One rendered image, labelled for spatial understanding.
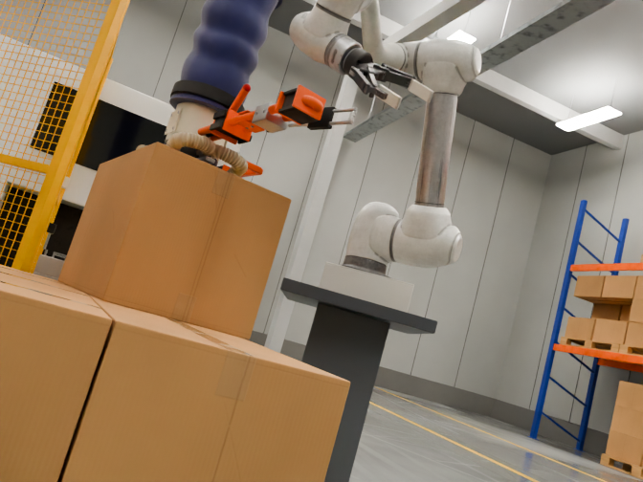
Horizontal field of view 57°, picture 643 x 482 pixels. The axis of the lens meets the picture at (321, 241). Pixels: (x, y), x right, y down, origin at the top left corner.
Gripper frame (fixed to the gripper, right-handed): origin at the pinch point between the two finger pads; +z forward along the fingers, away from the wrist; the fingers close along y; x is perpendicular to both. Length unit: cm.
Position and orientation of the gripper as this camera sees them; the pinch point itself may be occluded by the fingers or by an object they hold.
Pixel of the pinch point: (411, 98)
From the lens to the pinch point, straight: 147.3
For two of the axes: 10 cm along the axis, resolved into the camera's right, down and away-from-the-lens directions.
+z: 6.9, 5.8, -4.4
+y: -6.7, 2.8, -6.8
